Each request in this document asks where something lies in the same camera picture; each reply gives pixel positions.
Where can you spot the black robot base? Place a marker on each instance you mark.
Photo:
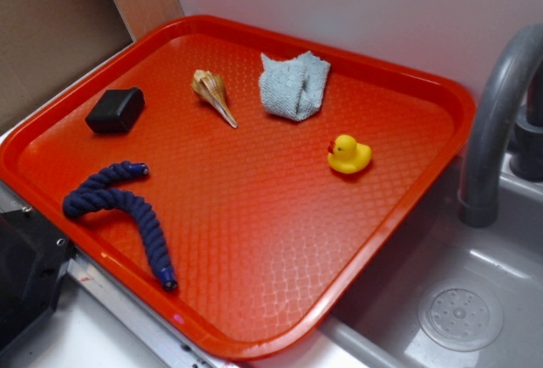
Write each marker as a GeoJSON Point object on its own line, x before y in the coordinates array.
{"type": "Point", "coordinates": [34, 260]}

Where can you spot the yellow rubber duck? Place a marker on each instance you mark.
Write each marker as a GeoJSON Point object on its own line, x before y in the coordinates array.
{"type": "Point", "coordinates": [347, 156]}

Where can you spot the red plastic tray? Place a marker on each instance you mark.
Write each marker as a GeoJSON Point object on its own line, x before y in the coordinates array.
{"type": "Point", "coordinates": [264, 236]}

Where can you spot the light blue folded cloth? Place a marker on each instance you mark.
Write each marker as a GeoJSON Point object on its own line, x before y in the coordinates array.
{"type": "Point", "coordinates": [293, 89]}

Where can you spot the tan spiral seashell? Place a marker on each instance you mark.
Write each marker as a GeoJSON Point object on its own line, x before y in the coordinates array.
{"type": "Point", "coordinates": [211, 89]}

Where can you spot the black rectangular block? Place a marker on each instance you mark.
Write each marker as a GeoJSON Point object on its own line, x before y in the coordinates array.
{"type": "Point", "coordinates": [116, 111]}

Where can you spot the grey plastic sink basin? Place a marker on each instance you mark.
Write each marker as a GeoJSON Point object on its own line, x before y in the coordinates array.
{"type": "Point", "coordinates": [376, 319]}

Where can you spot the grey sink faucet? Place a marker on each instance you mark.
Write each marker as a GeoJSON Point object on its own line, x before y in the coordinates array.
{"type": "Point", "coordinates": [510, 110]}

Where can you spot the sink drain strainer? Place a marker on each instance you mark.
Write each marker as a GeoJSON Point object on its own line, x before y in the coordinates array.
{"type": "Point", "coordinates": [460, 318]}

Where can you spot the brown cardboard panel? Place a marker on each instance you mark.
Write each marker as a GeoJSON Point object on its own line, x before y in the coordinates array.
{"type": "Point", "coordinates": [48, 44]}

